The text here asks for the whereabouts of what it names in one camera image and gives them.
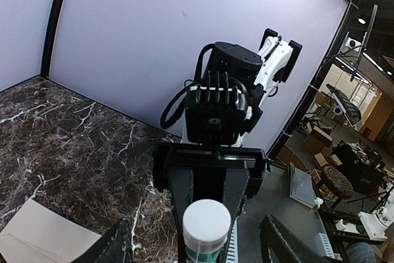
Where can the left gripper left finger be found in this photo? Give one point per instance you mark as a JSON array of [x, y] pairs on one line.
[[113, 246]]

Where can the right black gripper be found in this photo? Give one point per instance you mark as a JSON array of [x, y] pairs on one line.
[[172, 169]]

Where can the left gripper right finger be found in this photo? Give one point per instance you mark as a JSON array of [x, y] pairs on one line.
[[278, 239]]

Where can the green white glue stick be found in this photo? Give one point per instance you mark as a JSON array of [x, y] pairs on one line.
[[206, 225]]

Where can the cream envelope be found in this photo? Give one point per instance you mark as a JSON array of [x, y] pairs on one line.
[[37, 234]]

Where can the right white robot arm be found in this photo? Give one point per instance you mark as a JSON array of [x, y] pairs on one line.
[[210, 174]]

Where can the grey laptop on desk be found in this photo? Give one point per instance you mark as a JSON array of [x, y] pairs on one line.
[[301, 187]]

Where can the brown round woven stool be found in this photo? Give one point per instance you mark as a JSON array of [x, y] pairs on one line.
[[337, 183]]

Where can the cardboard boxes in background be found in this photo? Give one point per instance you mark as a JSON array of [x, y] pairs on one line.
[[320, 145]]

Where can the white slotted cable duct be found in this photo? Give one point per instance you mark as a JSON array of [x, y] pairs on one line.
[[232, 251]]

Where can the right black frame post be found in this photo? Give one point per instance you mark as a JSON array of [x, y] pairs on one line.
[[49, 40]]

